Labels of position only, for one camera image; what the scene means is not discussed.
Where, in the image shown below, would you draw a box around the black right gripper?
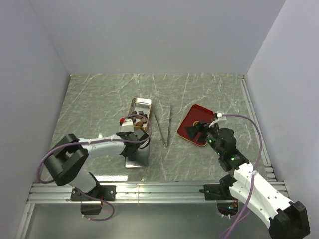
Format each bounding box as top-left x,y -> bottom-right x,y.
184,120 -> 224,156

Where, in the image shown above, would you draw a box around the aluminium rail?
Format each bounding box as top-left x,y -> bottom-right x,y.
26,181 -> 290,204
238,74 -> 277,181

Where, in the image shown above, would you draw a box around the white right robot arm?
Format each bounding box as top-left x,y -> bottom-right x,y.
185,122 -> 310,239

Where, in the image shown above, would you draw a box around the red tin tray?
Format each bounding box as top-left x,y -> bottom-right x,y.
177,104 -> 214,147

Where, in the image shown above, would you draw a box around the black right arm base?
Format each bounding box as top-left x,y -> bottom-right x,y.
199,183 -> 239,218

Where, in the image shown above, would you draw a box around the silver tin lid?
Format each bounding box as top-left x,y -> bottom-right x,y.
124,143 -> 150,168

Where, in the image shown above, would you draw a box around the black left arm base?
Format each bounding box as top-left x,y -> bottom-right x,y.
70,185 -> 116,222

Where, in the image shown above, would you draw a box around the aluminium front rail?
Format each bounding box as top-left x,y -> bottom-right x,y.
26,181 -> 290,204

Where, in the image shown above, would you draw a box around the gold tin box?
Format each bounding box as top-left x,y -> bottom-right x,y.
128,97 -> 152,131

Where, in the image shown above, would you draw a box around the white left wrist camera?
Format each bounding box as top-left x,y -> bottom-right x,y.
119,118 -> 134,132

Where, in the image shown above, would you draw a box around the aluminium right rail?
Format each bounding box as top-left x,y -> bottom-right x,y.
238,74 -> 277,181

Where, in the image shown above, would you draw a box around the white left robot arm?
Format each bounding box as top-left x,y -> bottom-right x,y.
43,129 -> 150,200

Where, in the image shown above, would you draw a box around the metal tweezers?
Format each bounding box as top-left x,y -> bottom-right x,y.
154,104 -> 172,148

